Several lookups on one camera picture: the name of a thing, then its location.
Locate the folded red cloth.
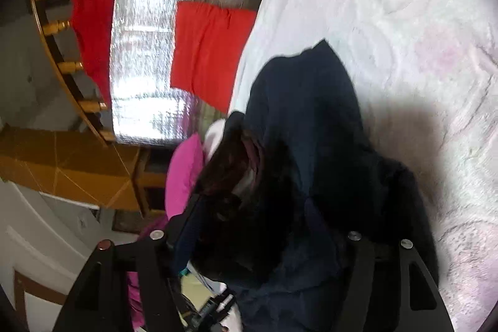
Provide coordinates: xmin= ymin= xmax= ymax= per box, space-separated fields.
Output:
xmin=170 ymin=1 xmax=257 ymax=111

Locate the black device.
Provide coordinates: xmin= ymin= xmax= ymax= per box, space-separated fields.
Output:
xmin=177 ymin=268 xmax=239 ymax=332

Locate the silver foil mat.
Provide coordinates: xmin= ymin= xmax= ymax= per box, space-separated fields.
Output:
xmin=109 ymin=0 xmax=269 ymax=147

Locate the magenta garment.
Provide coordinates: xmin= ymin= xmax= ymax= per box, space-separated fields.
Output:
xmin=128 ymin=218 xmax=169 ymax=332

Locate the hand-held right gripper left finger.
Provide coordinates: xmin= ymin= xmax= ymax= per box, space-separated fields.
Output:
xmin=52 ymin=195 xmax=209 ymax=332

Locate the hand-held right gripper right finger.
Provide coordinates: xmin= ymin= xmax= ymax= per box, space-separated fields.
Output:
xmin=345 ymin=230 xmax=456 ymax=332

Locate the dark maroon fuzzy garment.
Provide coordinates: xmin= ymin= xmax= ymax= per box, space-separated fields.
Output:
xmin=195 ymin=112 xmax=296 ymax=270

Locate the dark navy garment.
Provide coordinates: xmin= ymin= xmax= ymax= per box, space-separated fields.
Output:
xmin=173 ymin=38 xmax=441 ymax=332

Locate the white fleece blanket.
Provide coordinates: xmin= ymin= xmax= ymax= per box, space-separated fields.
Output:
xmin=228 ymin=0 xmax=498 ymax=332

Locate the orange wooden cabinet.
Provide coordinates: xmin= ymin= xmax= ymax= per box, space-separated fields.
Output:
xmin=0 ymin=126 xmax=168 ymax=216

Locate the bright pink cloth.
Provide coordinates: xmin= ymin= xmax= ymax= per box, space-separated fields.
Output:
xmin=164 ymin=133 xmax=205 ymax=218

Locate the hanging red cloth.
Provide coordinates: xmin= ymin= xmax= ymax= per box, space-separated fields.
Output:
xmin=69 ymin=0 xmax=119 ymax=105

